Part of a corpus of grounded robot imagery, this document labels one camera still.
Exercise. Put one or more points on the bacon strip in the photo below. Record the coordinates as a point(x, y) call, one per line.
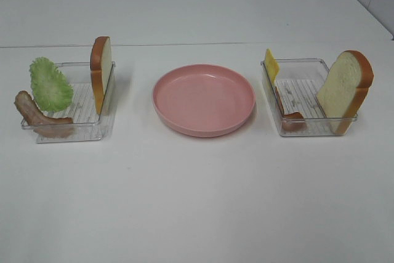
point(34, 117)
point(291, 122)

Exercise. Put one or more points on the clear left plastic tray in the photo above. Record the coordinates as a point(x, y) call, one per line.
point(88, 125)

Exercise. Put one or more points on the bread slice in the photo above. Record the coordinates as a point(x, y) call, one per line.
point(345, 89)
point(100, 69)

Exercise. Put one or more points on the clear plastic tray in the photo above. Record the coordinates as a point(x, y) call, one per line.
point(298, 83)
point(88, 125)

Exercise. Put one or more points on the yellow cheese slice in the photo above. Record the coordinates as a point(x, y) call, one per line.
point(270, 70)

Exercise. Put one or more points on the green lettuce leaf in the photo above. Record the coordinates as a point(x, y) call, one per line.
point(50, 87)

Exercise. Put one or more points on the clear right plastic tray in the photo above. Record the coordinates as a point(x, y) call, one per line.
point(298, 83)

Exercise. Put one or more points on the pink round plate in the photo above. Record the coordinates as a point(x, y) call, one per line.
point(203, 100)

